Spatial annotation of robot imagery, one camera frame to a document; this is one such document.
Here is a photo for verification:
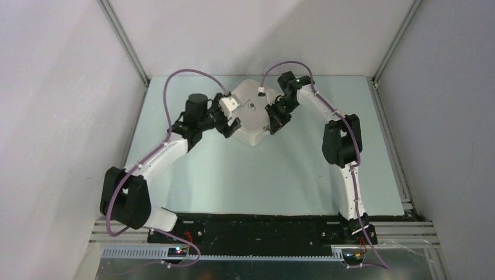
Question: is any purple cable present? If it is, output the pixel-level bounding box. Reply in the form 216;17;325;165
105;69;233;268
260;61;389;270

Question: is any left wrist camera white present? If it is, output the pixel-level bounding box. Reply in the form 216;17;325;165
219;96;239;118

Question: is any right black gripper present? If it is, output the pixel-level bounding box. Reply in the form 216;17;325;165
264;97;299;135

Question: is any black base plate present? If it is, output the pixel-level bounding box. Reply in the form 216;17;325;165
147;211;378;258

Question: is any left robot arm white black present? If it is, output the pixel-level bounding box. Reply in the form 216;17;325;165
99;93;241;243

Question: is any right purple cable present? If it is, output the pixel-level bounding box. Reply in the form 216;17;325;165
260;61;389;270

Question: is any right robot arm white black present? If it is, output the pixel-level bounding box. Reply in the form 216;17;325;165
265;71;366;244

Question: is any aluminium frame rail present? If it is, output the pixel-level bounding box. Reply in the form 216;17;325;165
367;77;440;250

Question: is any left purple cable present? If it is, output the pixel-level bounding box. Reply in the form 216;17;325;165
105;69;233;268

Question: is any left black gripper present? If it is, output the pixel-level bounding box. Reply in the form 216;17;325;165
198;93;240;138

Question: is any white medicine kit case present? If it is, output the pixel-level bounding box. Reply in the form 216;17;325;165
232;79;282;146

